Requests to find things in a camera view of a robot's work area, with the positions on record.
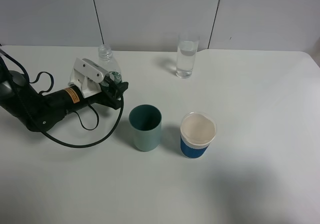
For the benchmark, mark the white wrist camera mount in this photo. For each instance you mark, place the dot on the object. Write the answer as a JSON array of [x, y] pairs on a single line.
[[87, 77]]

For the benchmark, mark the clear plastic bottle green label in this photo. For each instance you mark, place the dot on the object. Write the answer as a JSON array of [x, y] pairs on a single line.
[[108, 62]]

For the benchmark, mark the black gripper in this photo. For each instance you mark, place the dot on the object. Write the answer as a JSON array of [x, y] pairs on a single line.
[[71, 98]]

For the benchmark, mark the green plastic cup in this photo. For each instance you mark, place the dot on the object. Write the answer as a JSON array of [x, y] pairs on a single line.
[[145, 121]]

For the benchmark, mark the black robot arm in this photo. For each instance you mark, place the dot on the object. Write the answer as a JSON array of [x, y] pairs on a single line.
[[22, 101]]

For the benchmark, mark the tall clear drinking glass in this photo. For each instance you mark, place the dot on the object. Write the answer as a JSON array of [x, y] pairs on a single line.
[[186, 53]]

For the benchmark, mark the blue white paper cup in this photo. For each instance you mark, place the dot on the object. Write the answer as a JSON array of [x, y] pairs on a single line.
[[197, 130]]

